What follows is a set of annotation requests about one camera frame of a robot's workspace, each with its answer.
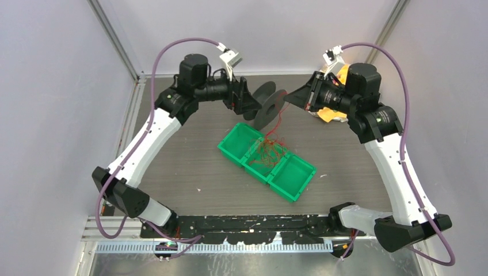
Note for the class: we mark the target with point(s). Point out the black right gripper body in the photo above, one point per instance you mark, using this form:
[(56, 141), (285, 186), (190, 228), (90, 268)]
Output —
[(321, 93)]

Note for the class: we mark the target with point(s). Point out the black cable spool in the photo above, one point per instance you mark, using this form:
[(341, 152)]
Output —
[(272, 103)]

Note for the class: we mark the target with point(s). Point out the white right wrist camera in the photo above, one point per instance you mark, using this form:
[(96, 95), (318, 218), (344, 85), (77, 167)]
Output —
[(333, 60)]

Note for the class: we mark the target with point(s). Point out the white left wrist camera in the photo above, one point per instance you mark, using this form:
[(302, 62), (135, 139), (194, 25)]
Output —
[(230, 59)]

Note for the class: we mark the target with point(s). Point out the green plastic bin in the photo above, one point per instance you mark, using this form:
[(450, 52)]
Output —
[(264, 158), (290, 178), (238, 142)]

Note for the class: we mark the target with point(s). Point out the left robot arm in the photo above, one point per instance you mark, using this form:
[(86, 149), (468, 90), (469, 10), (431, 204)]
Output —
[(119, 182)]

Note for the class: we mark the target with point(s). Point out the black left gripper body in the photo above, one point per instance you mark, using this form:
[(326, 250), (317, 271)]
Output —
[(232, 100)]

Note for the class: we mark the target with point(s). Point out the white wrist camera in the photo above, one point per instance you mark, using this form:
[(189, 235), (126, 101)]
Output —
[(230, 59), (333, 60)]

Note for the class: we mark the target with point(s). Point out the crumpled yellow patterned cloth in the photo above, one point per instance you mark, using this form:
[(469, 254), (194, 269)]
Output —
[(327, 114)]

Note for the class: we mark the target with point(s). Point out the slotted aluminium cable duct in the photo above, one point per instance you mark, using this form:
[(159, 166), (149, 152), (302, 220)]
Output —
[(170, 247)]

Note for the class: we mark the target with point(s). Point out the green plastic bin middle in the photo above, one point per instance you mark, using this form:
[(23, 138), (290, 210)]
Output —
[(264, 158)]

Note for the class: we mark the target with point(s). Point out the green plastic bin left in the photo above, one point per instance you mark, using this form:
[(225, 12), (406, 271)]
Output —
[(238, 142)]

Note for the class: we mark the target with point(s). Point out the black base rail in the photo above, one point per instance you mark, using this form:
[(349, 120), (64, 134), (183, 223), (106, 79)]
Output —
[(248, 229)]

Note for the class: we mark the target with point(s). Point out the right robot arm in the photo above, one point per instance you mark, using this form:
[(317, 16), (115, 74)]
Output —
[(412, 218)]

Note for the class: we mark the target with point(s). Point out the green plastic bin right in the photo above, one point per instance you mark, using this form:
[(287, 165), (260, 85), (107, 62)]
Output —
[(290, 178)]

